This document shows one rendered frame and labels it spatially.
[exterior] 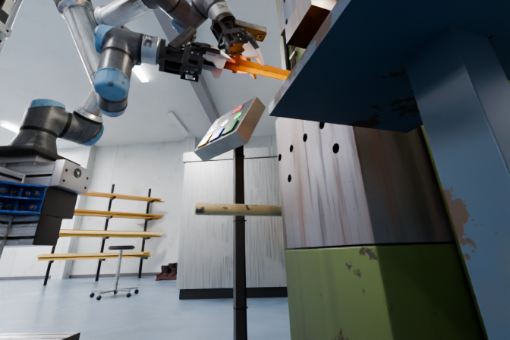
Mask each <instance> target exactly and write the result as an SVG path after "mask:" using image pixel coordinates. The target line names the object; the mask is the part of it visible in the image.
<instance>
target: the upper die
mask: <svg viewBox="0 0 510 340"><path fill-rule="evenodd" d="M337 1H338V0H300V2H299V4H298V5H297V7H296V9H295V10H294V13H293V15H292V16H291V18H290V20H289V21H288V23H287V25H286V26H285V35H286V43H287V44H288V45H290V46H296V47H299V48H302V49H306V48H307V47H308V45H309V44H310V42H311V40H312V39H313V38H314V36H315V35H316V33H317V31H318V30H319V28H320V27H321V25H322V24H323V22H324V20H325V19H326V18H327V16H328V15H329V13H330V11H331V10H332V9H333V7H334V6H335V4H336V2H337Z"/></svg>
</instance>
